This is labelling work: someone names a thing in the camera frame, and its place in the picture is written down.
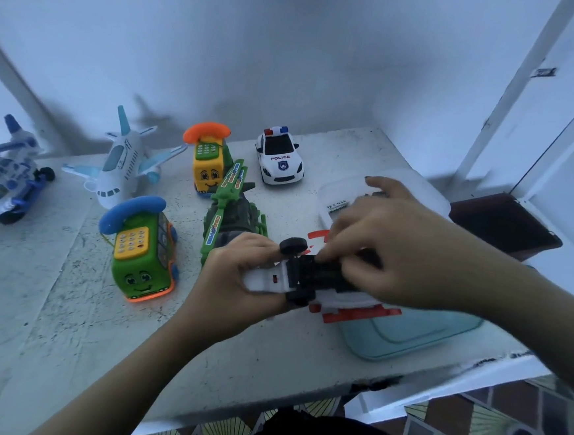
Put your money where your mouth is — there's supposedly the black white toy car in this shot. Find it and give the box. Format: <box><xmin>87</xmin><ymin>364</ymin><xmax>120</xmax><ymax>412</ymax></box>
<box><xmin>251</xmin><ymin>124</ymin><xmax>310</xmax><ymax>190</ymax></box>

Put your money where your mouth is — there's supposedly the person's left forearm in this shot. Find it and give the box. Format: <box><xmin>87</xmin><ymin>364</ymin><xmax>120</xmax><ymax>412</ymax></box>
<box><xmin>27</xmin><ymin>312</ymin><xmax>210</xmax><ymax>435</ymax></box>

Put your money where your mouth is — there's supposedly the white toy airplane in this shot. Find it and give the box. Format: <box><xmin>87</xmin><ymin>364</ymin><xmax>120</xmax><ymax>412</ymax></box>
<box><xmin>58</xmin><ymin>100</ymin><xmax>192</xmax><ymax>218</ymax></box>

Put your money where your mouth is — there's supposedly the green orange toy car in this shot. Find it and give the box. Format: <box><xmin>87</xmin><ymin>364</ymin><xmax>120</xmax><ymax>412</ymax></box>
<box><xmin>92</xmin><ymin>191</ymin><xmax>185</xmax><ymax>309</ymax></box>

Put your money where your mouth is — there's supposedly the dark brown storage box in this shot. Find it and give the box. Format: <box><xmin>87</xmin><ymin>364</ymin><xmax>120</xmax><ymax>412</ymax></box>
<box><xmin>445</xmin><ymin>188</ymin><xmax>568</xmax><ymax>266</ymax></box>

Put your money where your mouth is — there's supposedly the teal container lid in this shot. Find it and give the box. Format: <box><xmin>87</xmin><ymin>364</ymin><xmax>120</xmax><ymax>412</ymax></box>
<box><xmin>333</xmin><ymin>298</ymin><xmax>486</xmax><ymax>370</ymax></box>

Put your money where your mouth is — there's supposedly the dark green toy helicopter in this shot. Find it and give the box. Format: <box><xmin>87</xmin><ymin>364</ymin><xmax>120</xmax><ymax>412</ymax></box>
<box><xmin>199</xmin><ymin>157</ymin><xmax>275</xmax><ymax>272</ymax></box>

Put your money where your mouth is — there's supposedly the yellow orange toy car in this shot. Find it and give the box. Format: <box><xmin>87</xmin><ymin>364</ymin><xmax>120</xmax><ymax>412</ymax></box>
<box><xmin>177</xmin><ymin>120</ymin><xmax>238</xmax><ymax>199</ymax></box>

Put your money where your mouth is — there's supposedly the red white toy vehicle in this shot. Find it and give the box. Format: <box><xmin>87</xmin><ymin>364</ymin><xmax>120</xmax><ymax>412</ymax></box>
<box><xmin>240</xmin><ymin>222</ymin><xmax>409</xmax><ymax>330</ymax></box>

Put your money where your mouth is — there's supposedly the person's right hand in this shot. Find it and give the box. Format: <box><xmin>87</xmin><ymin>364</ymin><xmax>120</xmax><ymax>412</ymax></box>
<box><xmin>312</xmin><ymin>172</ymin><xmax>529</xmax><ymax>321</ymax></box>

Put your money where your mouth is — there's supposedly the clear plastic container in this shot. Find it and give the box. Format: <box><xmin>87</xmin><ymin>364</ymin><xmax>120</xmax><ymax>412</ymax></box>
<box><xmin>314</xmin><ymin>160</ymin><xmax>457</xmax><ymax>244</ymax></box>

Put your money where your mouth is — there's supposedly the white blue toy vehicle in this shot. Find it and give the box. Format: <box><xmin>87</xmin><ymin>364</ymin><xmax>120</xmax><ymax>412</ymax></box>
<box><xmin>0</xmin><ymin>113</ymin><xmax>62</xmax><ymax>230</ymax></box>

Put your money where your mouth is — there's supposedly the person's left hand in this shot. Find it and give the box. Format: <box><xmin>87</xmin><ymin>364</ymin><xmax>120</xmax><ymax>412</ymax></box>
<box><xmin>170</xmin><ymin>227</ymin><xmax>301</xmax><ymax>353</ymax></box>

